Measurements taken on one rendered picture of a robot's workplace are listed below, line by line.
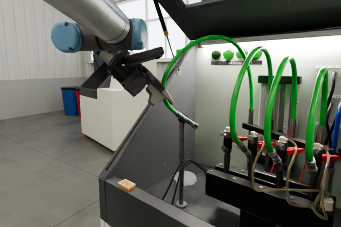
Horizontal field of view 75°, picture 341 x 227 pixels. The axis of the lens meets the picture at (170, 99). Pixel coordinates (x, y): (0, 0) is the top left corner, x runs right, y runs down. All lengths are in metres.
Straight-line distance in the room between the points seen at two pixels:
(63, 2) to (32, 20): 7.12
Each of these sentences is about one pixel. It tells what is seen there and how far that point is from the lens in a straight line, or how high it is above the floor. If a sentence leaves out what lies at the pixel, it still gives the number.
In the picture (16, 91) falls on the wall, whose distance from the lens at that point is 7.14.
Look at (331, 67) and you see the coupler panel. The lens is 0.93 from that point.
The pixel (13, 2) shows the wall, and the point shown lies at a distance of 7.35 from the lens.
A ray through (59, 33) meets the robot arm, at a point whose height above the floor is 1.40.
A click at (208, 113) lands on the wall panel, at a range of 1.10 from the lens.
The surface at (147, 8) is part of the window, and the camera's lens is 6.10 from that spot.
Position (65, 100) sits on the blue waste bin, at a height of 0.43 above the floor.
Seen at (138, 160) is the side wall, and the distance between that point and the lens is 0.89.
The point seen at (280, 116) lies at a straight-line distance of 0.94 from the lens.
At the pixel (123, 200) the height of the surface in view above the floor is 0.91.
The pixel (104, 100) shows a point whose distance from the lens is 3.58.
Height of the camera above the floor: 1.32
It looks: 8 degrees down
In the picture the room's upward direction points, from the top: straight up
